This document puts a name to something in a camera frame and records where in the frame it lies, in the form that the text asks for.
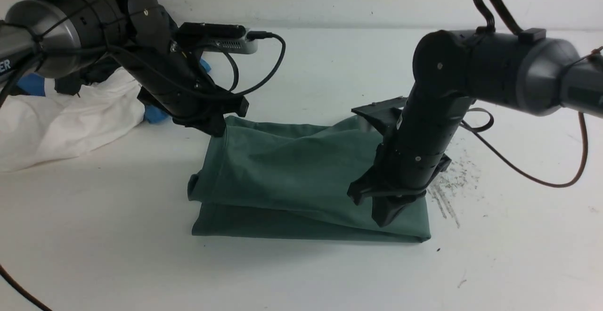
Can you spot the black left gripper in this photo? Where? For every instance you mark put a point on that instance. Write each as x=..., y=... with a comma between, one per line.
x=190, y=99

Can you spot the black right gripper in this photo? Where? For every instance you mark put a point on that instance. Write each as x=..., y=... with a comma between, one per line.
x=408, y=157

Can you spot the green long-sleeve top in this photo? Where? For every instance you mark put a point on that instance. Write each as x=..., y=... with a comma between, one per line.
x=290, y=181

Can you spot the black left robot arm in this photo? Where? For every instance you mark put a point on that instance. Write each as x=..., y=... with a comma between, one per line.
x=58, y=38

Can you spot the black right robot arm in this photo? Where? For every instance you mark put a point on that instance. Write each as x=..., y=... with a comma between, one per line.
x=528, y=72

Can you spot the dark grey garment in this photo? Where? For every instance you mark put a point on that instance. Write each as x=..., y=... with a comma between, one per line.
x=116, y=30

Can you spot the blue garment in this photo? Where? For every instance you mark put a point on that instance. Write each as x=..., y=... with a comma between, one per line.
x=33, y=85

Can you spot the white garment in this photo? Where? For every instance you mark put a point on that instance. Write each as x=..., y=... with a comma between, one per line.
x=38, y=129

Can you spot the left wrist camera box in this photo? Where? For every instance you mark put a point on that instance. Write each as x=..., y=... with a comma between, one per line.
x=215, y=37

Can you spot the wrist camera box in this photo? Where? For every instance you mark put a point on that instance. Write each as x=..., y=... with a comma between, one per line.
x=379, y=116
x=215, y=37

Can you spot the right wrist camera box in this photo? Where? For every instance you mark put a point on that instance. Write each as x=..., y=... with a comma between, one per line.
x=379, y=116

